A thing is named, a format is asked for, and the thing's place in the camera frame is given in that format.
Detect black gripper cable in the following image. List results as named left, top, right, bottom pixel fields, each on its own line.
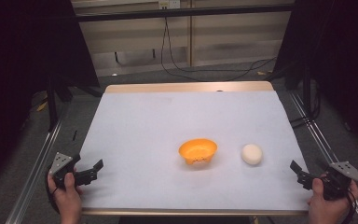
left=45, top=166, right=61, bottom=215
left=343, top=188, right=358, bottom=224

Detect white round bun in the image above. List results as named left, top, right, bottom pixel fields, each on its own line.
left=241, top=143, right=264, bottom=166

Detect person's right hand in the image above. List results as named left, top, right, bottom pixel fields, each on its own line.
left=307, top=176, right=358, bottom=224

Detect orange plastic bowl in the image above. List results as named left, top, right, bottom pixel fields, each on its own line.
left=178, top=138, right=218, bottom=166

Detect black horizontal frame bar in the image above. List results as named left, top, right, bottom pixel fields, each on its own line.
left=74, top=3, right=295, bottom=22

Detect black curtain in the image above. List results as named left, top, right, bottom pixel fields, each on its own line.
left=0, top=0, right=101, bottom=194
left=273, top=0, right=358, bottom=150

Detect white table mat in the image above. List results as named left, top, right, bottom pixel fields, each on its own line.
left=79, top=90, right=313, bottom=211

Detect white wall socket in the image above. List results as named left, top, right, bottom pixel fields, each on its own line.
left=158, top=0, right=181, bottom=9

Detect black metal stand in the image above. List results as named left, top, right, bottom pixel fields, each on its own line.
left=46, top=69, right=76, bottom=133
left=288, top=66, right=322, bottom=129

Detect person's left hand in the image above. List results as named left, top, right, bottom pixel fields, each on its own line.
left=47, top=172, right=84, bottom=224

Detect silver metal rail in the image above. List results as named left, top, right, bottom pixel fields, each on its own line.
left=288, top=91, right=358, bottom=224
left=5, top=119, right=63, bottom=224

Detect black floor cable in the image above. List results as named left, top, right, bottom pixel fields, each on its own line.
left=164, top=17, right=277, bottom=73
left=159, top=17, right=278, bottom=82

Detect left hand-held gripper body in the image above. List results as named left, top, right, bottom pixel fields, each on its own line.
left=48, top=151, right=99, bottom=189

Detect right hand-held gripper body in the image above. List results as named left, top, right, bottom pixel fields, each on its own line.
left=297, top=161, right=358, bottom=202

